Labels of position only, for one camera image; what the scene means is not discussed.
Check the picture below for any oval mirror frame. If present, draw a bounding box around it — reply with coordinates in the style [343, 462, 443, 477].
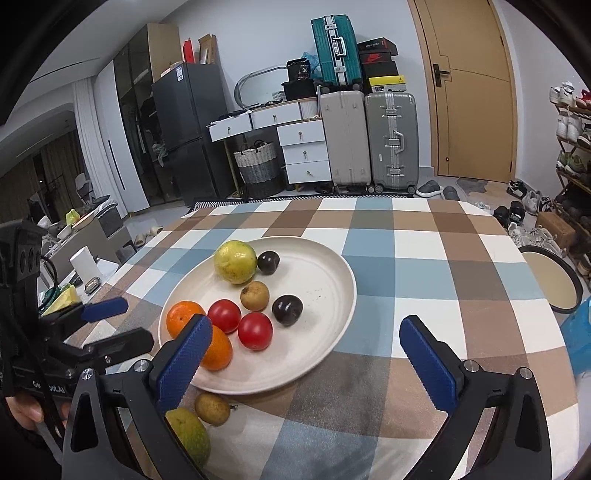
[233, 65, 288, 109]

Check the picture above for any wooden door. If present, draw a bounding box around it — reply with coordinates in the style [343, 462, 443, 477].
[409, 1, 517, 182]

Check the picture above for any black shoe boxes stack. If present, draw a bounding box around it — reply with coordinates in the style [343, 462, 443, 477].
[358, 37, 399, 78]

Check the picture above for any red tomato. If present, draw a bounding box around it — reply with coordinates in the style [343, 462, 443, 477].
[207, 299, 242, 335]
[238, 312, 273, 351]

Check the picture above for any teal suitcase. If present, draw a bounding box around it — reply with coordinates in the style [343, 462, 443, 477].
[311, 15, 363, 92]

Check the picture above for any orange tangerine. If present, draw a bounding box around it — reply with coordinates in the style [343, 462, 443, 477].
[200, 325, 233, 372]
[165, 301, 205, 339]

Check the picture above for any yellow shoe box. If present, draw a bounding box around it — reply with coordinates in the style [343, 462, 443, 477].
[369, 75, 407, 93]

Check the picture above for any cream oval plate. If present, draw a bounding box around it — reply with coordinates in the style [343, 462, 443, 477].
[163, 236, 356, 396]

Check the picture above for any woven laundry basket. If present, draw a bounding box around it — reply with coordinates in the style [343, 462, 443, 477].
[233, 140, 284, 200]

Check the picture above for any beige suitcase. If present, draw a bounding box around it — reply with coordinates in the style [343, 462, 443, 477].
[320, 91, 372, 188]

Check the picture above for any silver grey suitcase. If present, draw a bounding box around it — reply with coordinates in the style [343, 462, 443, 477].
[365, 92, 420, 196]

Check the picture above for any white drawer desk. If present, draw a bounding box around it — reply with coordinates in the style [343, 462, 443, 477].
[207, 97, 332, 188]

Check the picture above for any brown round longan fruit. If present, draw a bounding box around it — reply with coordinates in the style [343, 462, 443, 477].
[240, 281, 270, 312]

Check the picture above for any checkered tablecloth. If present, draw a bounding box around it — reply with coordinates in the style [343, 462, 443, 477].
[72, 197, 580, 479]

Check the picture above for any wooden shoe rack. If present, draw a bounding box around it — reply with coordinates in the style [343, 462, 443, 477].
[549, 81, 590, 251]

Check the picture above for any person's left hand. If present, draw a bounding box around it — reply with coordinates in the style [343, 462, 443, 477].
[6, 392, 44, 431]

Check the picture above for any dark glass cabinet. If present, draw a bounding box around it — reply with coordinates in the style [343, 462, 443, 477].
[113, 23, 181, 206]

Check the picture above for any black refrigerator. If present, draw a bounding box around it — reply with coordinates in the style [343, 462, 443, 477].
[152, 63, 235, 207]

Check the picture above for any dark plum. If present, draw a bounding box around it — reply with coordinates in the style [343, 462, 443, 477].
[257, 251, 280, 275]
[271, 294, 304, 327]

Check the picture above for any large green-yellow citrus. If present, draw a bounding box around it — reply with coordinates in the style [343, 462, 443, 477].
[165, 407, 211, 467]

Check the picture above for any yellow-green guava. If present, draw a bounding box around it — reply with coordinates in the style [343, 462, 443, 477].
[213, 240, 257, 285]

